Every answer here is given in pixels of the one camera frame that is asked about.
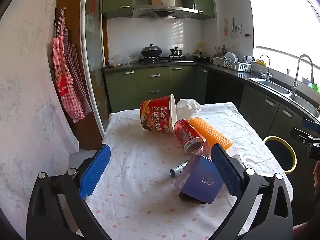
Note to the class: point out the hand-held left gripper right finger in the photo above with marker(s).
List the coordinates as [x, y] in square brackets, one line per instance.
[226, 172]

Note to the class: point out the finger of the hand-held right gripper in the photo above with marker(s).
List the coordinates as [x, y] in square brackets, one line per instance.
[301, 133]
[310, 124]

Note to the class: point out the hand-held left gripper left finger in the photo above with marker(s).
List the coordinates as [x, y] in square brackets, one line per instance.
[96, 172]

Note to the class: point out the white drink can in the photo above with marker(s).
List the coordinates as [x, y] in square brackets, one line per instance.
[237, 155]

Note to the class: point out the blue cardboard box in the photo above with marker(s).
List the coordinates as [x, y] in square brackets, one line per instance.
[200, 180]

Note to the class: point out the yellow rimmed trash bin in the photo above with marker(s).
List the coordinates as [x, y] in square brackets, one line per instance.
[278, 155]

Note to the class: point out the white blue toothpaste tube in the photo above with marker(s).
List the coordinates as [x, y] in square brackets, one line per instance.
[178, 169]

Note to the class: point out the red drink can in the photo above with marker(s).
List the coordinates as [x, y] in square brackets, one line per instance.
[185, 132]

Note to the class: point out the white tissue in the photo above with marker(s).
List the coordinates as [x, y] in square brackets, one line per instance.
[187, 107]

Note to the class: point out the red instant noodle cup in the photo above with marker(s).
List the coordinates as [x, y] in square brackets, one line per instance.
[155, 115]

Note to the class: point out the green plastic item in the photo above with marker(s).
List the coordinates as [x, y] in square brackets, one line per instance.
[315, 87]

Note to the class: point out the blue bowl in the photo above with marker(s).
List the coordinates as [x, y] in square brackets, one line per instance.
[306, 81]

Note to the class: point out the white dotted tablecloth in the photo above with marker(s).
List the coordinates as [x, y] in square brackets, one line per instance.
[140, 160]

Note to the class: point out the large chrome faucet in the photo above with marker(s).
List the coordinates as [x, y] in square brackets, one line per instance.
[297, 75]

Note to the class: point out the steel kitchen sink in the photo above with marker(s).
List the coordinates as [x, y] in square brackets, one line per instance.
[275, 86]

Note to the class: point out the small chrome faucet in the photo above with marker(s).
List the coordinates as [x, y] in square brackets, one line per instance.
[268, 67]

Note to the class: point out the yellow sponge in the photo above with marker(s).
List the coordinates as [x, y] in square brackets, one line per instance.
[260, 62]

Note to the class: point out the person's dark red clothing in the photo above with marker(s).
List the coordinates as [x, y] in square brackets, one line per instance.
[307, 232]

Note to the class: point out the red checked apron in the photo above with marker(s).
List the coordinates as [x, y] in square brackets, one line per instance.
[77, 80]

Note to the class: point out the white dish rack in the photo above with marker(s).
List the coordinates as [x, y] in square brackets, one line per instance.
[235, 66]

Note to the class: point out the kitchen window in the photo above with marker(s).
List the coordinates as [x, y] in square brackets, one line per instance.
[282, 30]

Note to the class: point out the red patterned apron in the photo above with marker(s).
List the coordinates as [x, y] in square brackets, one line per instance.
[61, 80]

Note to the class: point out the green base cabinets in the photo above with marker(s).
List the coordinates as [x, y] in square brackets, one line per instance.
[152, 85]

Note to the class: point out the white plates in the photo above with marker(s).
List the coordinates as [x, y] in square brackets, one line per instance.
[231, 56]

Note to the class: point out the clear plastic bags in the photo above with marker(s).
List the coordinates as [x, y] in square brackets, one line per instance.
[117, 61]

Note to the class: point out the condiment bottles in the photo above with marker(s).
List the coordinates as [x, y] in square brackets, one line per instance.
[220, 52]

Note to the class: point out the sliding glass door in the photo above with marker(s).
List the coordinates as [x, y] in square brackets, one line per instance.
[93, 55]

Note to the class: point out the white hanging spatula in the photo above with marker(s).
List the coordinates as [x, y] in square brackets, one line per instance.
[233, 32]

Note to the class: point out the pan with lid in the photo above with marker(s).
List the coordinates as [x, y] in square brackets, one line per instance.
[200, 55]

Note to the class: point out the black gas stove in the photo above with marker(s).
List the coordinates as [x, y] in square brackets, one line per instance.
[162, 60]

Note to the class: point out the black wok with lid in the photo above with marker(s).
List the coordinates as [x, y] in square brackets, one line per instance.
[151, 52]

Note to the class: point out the steel range hood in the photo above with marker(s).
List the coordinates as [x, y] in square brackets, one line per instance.
[162, 10]

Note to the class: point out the pink green wall decoration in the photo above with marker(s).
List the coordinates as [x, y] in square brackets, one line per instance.
[225, 30]

